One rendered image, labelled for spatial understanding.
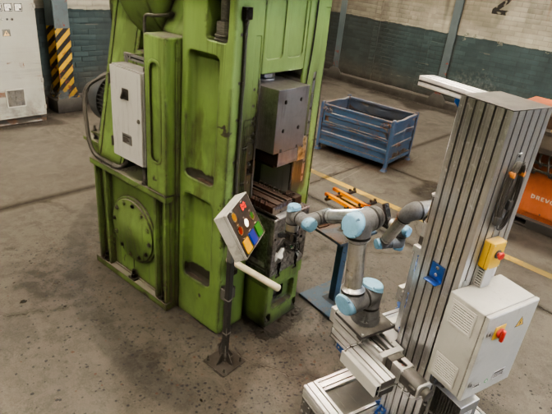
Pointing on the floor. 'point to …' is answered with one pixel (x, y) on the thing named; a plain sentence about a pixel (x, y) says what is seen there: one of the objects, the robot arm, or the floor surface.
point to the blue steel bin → (366, 129)
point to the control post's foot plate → (223, 362)
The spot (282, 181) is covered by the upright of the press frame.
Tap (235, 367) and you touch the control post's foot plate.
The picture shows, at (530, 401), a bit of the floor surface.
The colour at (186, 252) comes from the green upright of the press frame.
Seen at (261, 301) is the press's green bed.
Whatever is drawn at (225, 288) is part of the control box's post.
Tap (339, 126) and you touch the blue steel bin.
